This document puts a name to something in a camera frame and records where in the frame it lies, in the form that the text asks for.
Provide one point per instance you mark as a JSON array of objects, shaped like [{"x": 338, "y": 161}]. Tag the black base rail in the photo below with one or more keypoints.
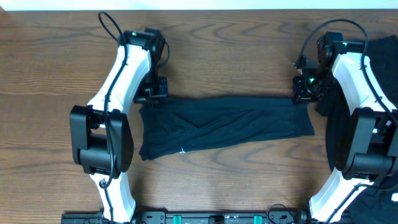
[{"x": 192, "y": 217}]

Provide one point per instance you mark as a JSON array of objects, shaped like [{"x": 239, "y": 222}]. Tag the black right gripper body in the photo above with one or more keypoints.
[{"x": 315, "y": 86}]

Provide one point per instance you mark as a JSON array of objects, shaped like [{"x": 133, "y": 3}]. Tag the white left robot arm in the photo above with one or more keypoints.
[{"x": 101, "y": 137}]

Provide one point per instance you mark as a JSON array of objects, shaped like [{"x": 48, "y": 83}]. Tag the dark green t-shirt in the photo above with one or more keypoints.
[{"x": 178, "y": 125}]

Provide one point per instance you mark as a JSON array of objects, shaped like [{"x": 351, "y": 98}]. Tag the pile of black clothes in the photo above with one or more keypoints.
[{"x": 370, "y": 124}]

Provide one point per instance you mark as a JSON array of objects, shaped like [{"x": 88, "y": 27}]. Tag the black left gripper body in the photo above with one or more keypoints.
[{"x": 151, "y": 89}]

